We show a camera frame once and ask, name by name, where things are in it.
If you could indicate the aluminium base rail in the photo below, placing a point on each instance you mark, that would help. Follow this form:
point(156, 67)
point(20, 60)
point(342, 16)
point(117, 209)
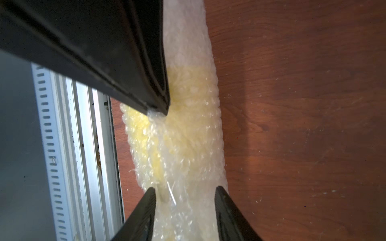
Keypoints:
point(80, 156)

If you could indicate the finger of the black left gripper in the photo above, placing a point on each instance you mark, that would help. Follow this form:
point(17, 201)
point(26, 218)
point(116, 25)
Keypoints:
point(115, 47)

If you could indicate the yellow plastic wine glass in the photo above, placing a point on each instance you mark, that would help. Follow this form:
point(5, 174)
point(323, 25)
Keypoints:
point(186, 144)

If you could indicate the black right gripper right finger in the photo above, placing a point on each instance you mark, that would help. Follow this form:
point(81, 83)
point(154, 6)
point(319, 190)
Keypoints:
point(232, 225)

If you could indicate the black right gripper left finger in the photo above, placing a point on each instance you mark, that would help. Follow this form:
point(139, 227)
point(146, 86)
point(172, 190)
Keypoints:
point(139, 226)

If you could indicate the bubble wrap sheet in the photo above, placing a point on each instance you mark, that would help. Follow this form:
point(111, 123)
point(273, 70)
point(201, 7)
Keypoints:
point(186, 212)

